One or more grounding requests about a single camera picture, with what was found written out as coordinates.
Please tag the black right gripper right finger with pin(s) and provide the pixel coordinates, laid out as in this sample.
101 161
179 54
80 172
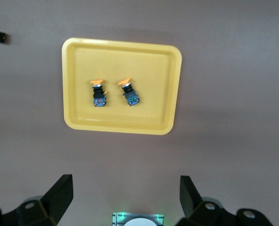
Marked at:
196 209

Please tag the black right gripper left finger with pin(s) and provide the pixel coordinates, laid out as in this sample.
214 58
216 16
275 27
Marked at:
52 202

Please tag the yellow button red-marked body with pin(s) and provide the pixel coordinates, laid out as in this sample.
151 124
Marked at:
99 96

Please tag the yellow button teal-marked body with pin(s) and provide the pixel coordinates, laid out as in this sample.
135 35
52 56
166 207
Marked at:
130 95

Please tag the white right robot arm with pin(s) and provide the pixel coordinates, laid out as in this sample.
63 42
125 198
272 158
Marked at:
140 222

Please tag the brown table cover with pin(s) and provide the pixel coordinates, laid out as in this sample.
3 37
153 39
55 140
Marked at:
224 141

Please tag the yellow plastic tray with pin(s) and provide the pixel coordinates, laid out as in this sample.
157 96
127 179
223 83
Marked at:
120 63

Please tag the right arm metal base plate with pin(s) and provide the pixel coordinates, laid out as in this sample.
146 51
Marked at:
118 217

